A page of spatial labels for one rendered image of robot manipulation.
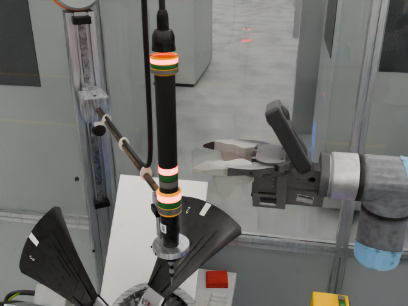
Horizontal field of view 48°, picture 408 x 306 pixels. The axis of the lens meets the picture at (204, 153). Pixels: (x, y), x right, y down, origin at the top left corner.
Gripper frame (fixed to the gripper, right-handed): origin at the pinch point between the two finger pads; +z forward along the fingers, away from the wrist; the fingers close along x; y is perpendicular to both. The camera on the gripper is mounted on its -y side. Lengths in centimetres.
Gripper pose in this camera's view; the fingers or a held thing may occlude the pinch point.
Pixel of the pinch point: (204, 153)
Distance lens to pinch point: 74.8
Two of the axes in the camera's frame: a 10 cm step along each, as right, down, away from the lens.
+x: 1.8, -4.1, 8.9
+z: -9.8, -0.8, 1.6
